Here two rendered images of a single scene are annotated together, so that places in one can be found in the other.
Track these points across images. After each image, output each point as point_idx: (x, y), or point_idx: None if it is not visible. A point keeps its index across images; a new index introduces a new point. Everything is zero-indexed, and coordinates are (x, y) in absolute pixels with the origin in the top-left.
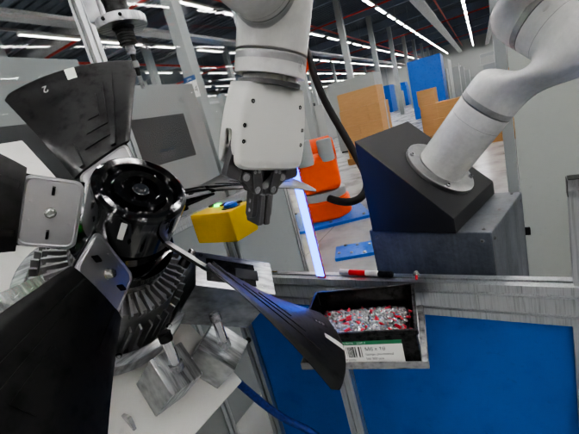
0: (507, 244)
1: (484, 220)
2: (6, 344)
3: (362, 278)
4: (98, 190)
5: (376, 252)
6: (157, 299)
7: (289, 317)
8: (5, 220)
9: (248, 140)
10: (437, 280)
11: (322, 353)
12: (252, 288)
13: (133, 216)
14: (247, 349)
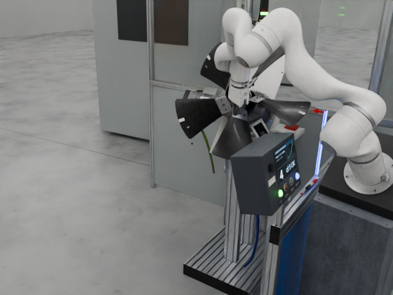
0: (337, 226)
1: (334, 203)
2: (197, 103)
3: (309, 183)
4: (228, 87)
5: None
6: None
7: (229, 140)
8: (224, 83)
9: (229, 93)
10: (297, 198)
11: (222, 150)
12: (235, 129)
13: (226, 96)
14: None
